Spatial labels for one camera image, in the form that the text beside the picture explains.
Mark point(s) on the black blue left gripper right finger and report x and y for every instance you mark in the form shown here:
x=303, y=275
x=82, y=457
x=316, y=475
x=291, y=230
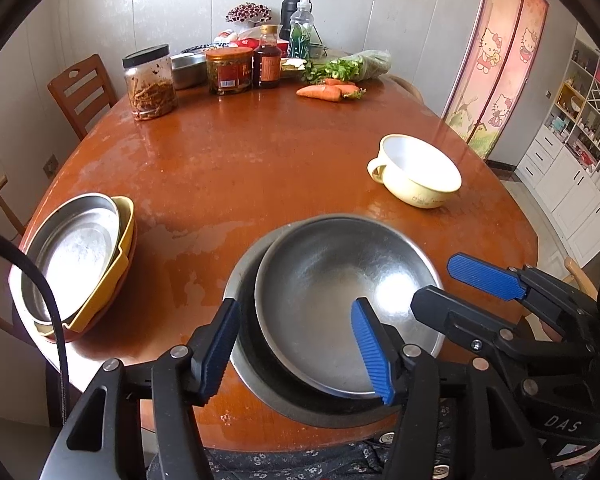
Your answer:
x=495, y=441

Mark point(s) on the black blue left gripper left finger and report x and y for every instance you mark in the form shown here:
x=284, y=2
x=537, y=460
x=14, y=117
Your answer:
x=102, y=438

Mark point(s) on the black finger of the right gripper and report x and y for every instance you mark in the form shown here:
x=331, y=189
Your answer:
x=486, y=334

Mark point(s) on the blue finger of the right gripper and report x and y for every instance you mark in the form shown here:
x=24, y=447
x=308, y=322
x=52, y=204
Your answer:
x=553, y=301

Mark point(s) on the cream yellow handled bowl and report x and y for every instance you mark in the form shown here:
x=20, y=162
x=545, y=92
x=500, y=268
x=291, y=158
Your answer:
x=414, y=171

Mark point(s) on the wooden chair right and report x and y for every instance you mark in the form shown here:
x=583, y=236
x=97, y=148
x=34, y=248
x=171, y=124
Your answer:
x=576, y=277

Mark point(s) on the wooden chair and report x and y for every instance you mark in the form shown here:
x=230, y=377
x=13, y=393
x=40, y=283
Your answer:
x=82, y=91
x=576, y=277
x=408, y=87

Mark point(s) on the white shelf cabinet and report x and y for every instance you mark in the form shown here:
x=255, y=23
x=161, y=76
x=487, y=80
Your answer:
x=561, y=167

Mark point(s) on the round steel plate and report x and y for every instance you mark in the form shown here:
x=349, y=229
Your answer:
x=74, y=246

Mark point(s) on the yellow rectangular dish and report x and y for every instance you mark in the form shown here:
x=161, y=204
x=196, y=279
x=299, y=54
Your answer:
x=126, y=210

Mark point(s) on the hello kitty sliding door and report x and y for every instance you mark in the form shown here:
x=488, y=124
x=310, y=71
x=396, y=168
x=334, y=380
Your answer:
x=496, y=68

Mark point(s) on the wooden chair left edge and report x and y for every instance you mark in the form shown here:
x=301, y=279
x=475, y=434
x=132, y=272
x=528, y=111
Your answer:
x=10, y=224

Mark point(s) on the wooden chair far side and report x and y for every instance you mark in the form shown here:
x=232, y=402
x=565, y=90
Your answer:
x=408, y=87

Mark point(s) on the rear carrot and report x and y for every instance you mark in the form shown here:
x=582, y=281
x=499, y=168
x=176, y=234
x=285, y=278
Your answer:
x=348, y=90

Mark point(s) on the carrot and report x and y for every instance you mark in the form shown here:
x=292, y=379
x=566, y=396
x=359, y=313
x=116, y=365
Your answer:
x=348, y=90
x=322, y=92

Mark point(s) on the front carrot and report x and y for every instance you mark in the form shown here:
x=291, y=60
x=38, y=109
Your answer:
x=322, y=92

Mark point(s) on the bag of green vegetables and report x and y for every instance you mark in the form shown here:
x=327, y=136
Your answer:
x=356, y=67

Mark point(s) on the wooden chair back left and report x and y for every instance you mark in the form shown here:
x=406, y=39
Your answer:
x=82, y=91

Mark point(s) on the black-lid pickle jar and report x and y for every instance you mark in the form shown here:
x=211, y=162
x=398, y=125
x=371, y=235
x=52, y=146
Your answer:
x=149, y=82

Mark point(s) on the steel lidded bowl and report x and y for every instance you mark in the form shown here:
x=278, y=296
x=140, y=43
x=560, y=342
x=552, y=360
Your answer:
x=189, y=70

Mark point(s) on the red-lid sauce jar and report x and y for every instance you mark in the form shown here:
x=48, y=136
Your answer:
x=229, y=70

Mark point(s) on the dark sauce bottle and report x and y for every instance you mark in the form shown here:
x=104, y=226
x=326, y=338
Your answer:
x=266, y=59

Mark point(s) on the clear plastic bottle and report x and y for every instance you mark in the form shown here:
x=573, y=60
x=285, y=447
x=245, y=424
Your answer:
x=301, y=28

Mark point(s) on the red white snack bag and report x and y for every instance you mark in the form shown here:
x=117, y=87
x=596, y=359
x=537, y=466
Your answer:
x=249, y=37

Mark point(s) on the black thermos flask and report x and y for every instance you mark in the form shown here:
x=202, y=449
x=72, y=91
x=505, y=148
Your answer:
x=287, y=8

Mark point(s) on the low wall socket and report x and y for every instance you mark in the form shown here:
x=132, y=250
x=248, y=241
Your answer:
x=51, y=166

